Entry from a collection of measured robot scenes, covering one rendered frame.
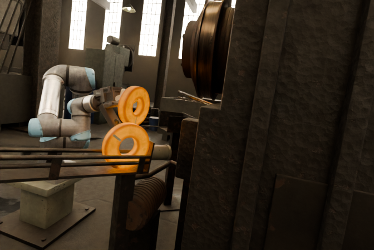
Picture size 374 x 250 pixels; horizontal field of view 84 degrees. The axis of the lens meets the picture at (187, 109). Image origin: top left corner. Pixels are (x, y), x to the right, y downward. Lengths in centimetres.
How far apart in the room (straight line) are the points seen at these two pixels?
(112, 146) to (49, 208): 91
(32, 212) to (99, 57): 344
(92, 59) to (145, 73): 787
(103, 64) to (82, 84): 325
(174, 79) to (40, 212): 1058
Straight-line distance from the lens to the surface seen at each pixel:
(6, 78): 384
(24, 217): 168
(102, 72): 451
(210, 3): 99
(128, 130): 70
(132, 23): 1333
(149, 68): 1229
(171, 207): 177
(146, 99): 85
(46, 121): 101
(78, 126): 99
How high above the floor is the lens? 91
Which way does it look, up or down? 5 degrees down
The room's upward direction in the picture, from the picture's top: 7 degrees clockwise
